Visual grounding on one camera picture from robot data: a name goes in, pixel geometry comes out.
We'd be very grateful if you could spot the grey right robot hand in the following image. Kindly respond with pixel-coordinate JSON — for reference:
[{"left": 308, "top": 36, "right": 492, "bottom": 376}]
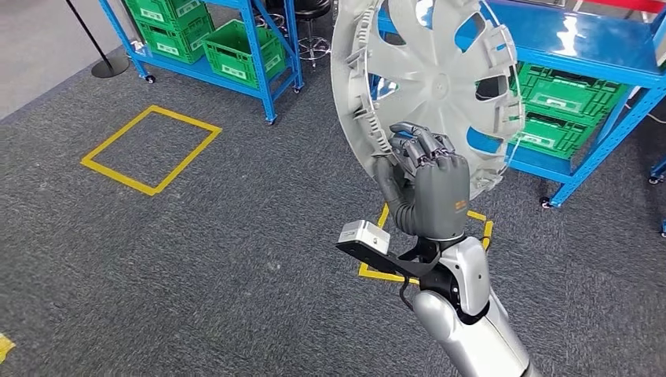
[{"left": 373, "top": 121, "right": 472, "bottom": 241}]

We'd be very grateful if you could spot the silver plastic wheel hubcap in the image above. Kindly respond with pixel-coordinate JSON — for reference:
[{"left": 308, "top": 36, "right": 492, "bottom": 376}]
[{"left": 331, "top": 0, "right": 525, "bottom": 199}]

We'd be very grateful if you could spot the yellow tape square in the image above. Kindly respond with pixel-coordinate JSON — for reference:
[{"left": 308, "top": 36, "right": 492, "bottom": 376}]
[{"left": 359, "top": 203, "right": 494, "bottom": 286}]

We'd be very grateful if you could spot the black stool with chrome base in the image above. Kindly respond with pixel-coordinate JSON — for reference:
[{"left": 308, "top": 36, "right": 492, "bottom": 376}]
[{"left": 260, "top": 0, "right": 334, "bottom": 68}]

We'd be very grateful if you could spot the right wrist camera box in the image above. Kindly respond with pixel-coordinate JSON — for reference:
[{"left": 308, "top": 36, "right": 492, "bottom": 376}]
[{"left": 335, "top": 219, "right": 443, "bottom": 280}]

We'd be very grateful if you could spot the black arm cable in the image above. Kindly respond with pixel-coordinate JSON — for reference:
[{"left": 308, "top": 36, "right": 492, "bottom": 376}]
[{"left": 397, "top": 280, "right": 417, "bottom": 313}]

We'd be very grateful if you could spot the white floor cable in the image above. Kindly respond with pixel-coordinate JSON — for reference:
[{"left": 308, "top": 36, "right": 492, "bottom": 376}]
[{"left": 624, "top": 101, "right": 666, "bottom": 126}]

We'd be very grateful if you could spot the black barrier post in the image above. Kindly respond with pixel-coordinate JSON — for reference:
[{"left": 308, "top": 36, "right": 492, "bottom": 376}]
[{"left": 64, "top": 0, "right": 130, "bottom": 79}]

